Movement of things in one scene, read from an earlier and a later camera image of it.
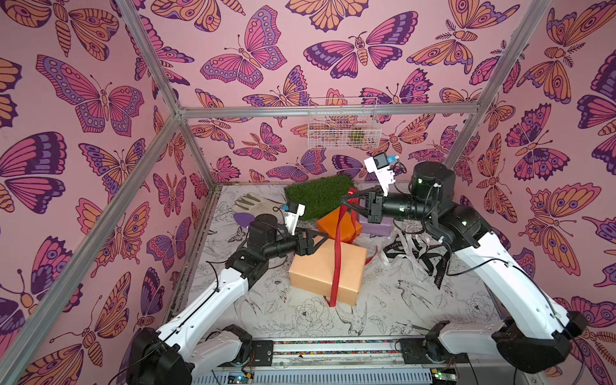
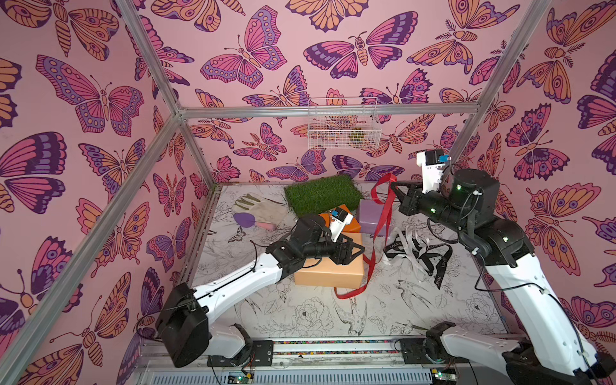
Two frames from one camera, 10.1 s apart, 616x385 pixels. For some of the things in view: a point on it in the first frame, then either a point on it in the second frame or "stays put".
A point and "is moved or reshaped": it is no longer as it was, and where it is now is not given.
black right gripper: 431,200 → 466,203
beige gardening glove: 255,205 stays put
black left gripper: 308,235 → 338,247
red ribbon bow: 346,232 → 373,257
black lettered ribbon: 403,249 stays put
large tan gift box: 316,273 is moved or reshaped
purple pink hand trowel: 244,219 stays put
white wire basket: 344,123 stays put
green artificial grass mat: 319,196 stays put
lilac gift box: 382,228 stays put
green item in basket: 357,135 stays put
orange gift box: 328,225 stays put
